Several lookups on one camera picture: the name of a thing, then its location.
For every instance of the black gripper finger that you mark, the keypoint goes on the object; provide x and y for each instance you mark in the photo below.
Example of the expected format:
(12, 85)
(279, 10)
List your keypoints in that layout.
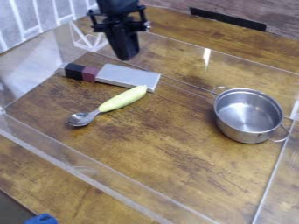
(123, 41)

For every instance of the spoon with yellow handle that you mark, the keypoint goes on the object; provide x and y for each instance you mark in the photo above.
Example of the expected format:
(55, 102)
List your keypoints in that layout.
(134, 94)

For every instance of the grey block with dark end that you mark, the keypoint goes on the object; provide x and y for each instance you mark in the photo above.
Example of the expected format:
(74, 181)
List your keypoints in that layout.
(111, 74)

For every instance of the blue object at bottom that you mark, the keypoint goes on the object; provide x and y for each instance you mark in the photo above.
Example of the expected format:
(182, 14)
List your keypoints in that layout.
(43, 218)

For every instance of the silver pot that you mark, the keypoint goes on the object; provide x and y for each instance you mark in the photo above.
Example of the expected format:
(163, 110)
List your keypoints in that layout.
(248, 115)

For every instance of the black strip on wall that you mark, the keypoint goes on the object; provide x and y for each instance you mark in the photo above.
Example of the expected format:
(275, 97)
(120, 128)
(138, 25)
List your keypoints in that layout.
(228, 19)

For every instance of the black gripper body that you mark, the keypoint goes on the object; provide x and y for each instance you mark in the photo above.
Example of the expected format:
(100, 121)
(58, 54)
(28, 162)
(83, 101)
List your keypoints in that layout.
(119, 12)

